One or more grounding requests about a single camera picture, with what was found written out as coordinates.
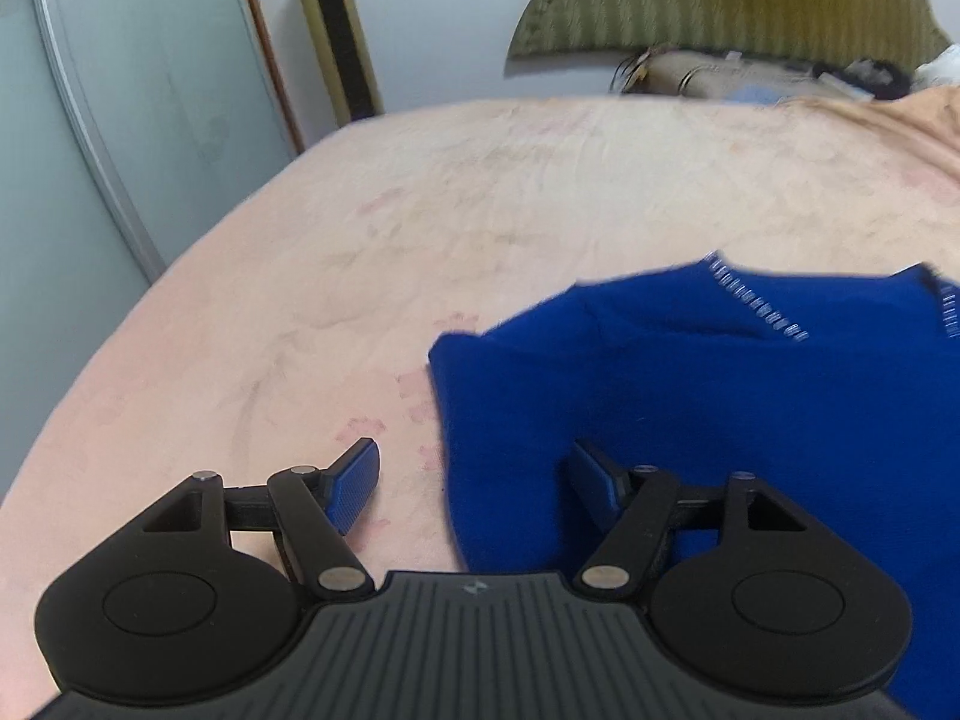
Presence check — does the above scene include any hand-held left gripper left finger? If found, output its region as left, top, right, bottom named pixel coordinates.
left=129, top=437, right=383, bottom=602

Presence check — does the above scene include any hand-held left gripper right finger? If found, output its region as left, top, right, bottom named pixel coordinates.
left=566, top=439, right=822, bottom=605

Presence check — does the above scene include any blue knit sweater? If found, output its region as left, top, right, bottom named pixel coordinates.
left=427, top=249, right=960, bottom=720

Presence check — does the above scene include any pink bed blanket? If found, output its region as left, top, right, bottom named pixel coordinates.
left=0, top=86, right=960, bottom=720

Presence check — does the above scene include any frosted glass sliding door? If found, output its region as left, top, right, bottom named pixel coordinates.
left=0, top=0, right=299, bottom=406

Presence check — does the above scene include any beige patterned pillow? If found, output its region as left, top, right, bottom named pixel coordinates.
left=621, top=47, right=878, bottom=102

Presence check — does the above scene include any orange quilt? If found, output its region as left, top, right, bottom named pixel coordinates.
left=750, top=85, right=960, bottom=192

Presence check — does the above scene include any dark cloth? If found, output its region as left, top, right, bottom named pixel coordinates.
left=838, top=58, right=914, bottom=101

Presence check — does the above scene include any white cloth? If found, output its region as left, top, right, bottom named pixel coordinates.
left=911, top=43, right=960, bottom=91

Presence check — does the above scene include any brown wooden door frame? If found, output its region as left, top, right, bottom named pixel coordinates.
left=231, top=0, right=306, bottom=156

